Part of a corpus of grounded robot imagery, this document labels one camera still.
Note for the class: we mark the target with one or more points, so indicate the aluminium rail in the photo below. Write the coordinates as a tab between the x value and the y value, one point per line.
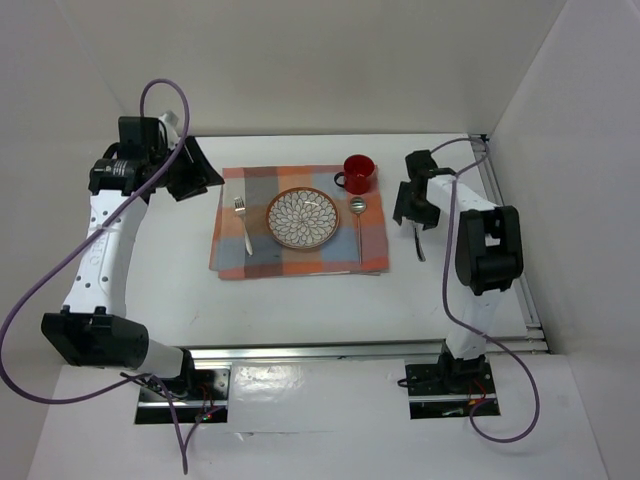
317	352
535	333

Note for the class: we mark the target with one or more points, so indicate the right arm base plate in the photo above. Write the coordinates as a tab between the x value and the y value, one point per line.
429	397

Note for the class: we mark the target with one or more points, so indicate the orange blue checkered cloth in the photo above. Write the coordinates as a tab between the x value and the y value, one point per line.
258	186

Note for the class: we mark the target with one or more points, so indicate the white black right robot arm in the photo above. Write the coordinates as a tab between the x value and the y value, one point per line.
483	248

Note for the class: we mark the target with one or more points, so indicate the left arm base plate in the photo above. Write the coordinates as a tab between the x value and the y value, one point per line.
205	399

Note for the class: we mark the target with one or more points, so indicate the silver spoon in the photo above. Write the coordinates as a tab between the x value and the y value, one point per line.
358	207

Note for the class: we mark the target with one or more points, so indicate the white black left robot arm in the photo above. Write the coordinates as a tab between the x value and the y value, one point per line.
91	329

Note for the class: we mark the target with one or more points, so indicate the aluminium front rail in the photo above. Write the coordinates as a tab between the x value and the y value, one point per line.
317	352

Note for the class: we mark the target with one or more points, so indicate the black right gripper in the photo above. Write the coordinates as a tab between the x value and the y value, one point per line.
404	208

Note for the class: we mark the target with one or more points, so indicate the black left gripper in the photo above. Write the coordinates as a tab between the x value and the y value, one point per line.
199	173

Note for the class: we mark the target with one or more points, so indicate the aluminium right side rail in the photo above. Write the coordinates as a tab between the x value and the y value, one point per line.
535	333

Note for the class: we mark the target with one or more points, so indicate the floral patterned ceramic plate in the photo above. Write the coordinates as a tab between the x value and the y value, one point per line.
302	218

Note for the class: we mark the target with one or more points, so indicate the red enamel mug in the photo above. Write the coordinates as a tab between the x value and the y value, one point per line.
356	174

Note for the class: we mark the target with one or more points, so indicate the silver fork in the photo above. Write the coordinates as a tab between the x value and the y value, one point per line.
240	211

